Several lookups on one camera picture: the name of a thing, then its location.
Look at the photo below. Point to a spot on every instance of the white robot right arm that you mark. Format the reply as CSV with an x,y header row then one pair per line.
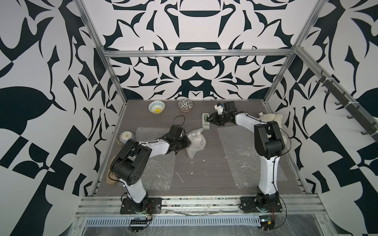
x,y
269,144

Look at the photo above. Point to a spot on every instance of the white teddy bear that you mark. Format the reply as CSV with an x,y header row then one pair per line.
x,y
273,117

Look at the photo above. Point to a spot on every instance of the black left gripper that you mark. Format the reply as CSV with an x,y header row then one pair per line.
x,y
186,142

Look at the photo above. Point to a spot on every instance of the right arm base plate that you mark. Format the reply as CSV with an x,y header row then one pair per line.
x,y
260,203

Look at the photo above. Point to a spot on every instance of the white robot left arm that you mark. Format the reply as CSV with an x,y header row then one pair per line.
x,y
130,163

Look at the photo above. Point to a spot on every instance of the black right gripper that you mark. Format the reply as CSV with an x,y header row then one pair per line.
x,y
215,118

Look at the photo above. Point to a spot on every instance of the black wall hook rail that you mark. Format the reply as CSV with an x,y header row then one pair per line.
x,y
346,101

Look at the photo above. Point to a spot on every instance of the bubble wrap sheet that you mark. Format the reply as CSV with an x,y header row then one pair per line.
x,y
159,171
239,148
198,142

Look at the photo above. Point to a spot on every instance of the yellow centre patterned bowl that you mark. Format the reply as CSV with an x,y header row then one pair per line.
x,y
156,107

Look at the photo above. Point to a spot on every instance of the black white patterned bowl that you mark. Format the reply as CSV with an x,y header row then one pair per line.
x,y
185,105

